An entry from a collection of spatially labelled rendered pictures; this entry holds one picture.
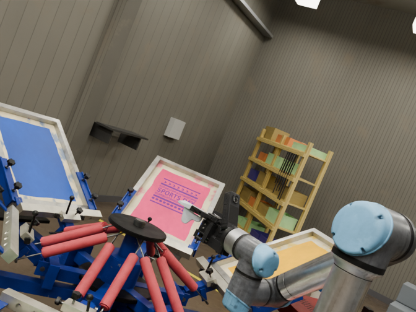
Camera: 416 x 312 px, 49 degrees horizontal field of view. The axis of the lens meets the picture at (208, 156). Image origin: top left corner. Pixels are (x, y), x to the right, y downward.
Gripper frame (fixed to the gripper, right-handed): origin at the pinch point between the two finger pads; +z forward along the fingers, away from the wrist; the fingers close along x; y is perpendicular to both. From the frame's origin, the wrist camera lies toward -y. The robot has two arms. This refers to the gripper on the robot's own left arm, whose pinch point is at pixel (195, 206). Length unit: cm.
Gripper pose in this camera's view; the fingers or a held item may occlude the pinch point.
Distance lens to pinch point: 142.8
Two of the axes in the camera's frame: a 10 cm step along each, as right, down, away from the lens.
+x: 6.6, 3.8, 6.5
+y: -4.7, 8.8, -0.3
